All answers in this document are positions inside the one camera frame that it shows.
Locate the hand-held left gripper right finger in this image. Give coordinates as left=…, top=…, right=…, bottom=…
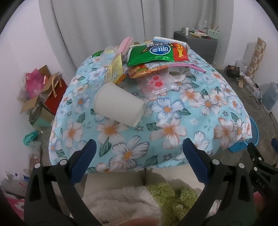
left=178, top=138, right=257, bottom=226

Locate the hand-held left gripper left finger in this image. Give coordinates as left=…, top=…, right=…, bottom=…
left=24, top=139, right=102, bottom=226

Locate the blue plastic basket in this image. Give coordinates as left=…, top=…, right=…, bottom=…
left=228, top=116, right=259, bottom=152

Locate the white paper cup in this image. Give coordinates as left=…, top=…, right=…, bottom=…
left=93, top=82, right=147, bottom=127

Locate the clear red flower bag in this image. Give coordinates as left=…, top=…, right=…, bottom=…
left=139, top=73, right=174, bottom=98

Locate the white tissue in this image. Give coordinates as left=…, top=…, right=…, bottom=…
left=168, top=65, right=191, bottom=82

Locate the pink strip packet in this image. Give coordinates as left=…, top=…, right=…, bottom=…
left=169, top=62, right=207, bottom=73

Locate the yellow snack packet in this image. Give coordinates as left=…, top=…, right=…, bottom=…
left=104, top=53, right=127, bottom=84

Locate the orange noodle packet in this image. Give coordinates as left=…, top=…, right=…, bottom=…
left=128, top=62, right=172, bottom=79

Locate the clear plastic bottle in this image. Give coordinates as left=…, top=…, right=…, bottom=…
left=99, top=46, right=119, bottom=67

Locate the green snack packet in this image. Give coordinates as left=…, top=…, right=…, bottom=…
left=127, top=42, right=176, bottom=67

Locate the pink white packet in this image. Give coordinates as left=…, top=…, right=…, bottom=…
left=118, top=37, right=133, bottom=55

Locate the blue floral tablecloth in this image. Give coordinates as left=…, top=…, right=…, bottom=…
left=48, top=49, right=253, bottom=173

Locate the green fluffy jacket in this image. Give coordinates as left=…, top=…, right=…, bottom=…
left=145, top=183, right=198, bottom=220

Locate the teal gift box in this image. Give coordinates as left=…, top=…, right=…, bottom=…
left=29, top=104, right=55, bottom=128

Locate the teal plastic object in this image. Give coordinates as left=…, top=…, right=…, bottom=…
left=24, top=130, right=40, bottom=146

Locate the white fluffy garment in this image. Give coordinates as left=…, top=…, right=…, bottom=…
left=84, top=188, right=162, bottom=226

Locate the white plastic sheet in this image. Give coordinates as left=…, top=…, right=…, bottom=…
left=239, top=73, right=260, bottom=96

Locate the red gift bag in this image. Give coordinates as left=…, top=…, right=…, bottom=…
left=43, top=75, right=68, bottom=115

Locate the crumpled plastic packaging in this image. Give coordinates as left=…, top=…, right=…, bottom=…
left=4, top=172, right=30, bottom=187

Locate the cardboard box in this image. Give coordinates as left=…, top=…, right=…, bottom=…
left=20, top=65, right=60, bottom=114

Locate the pink floral blanket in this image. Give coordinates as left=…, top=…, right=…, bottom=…
left=6, top=194, right=25, bottom=221

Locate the brown box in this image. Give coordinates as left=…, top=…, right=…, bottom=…
left=226, top=65, right=240, bottom=78

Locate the white plastic bag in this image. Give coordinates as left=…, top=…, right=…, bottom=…
left=236, top=59, right=248, bottom=73

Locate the patterned paper roll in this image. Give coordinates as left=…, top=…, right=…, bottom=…
left=248, top=37, right=267, bottom=80

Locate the pink plastic bag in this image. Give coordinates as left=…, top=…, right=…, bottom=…
left=25, top=68, right=49, bottom=98

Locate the grey cabinet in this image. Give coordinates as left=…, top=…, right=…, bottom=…
left=174, top=31, right=218, bottom=64

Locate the green white box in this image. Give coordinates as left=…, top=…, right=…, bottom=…
left=207, top=27, right=220, bottom=39

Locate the pile of small toiletries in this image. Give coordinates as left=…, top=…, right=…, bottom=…
left=189, top=30, right=207, bottom=38

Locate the grey curtain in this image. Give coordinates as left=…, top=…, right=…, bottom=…
left=39, top=0, right=234, bottom=75

